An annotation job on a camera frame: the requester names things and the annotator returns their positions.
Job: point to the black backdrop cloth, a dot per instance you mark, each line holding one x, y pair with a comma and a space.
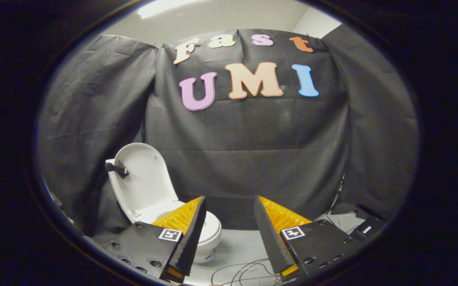
253, 135

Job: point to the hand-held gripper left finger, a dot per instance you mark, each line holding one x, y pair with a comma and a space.
187, 242

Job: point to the black box with white label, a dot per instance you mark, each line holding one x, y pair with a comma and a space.
367, 228

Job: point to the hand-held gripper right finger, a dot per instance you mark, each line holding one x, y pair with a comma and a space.
270, 238

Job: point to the white toilet lid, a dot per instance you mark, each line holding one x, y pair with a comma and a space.
145, 178

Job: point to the white ceramic toilet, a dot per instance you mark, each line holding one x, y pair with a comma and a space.
211, 236

